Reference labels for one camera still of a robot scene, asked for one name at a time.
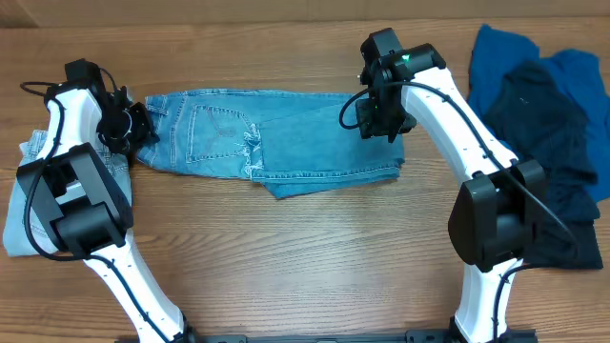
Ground blue t-shirt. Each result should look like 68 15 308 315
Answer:
468 24 609 202

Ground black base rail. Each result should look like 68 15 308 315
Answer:
113 327 539 343

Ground light blue folded jeans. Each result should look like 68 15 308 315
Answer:
3 130 132 257

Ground dark navy garment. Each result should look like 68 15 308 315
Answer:
483 61 603 270

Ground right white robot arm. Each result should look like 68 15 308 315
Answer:
352 29 545 342

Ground medium blue denim jeans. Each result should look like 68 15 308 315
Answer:
137 89 405 198

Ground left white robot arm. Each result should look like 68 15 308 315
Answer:
16 59 198 343

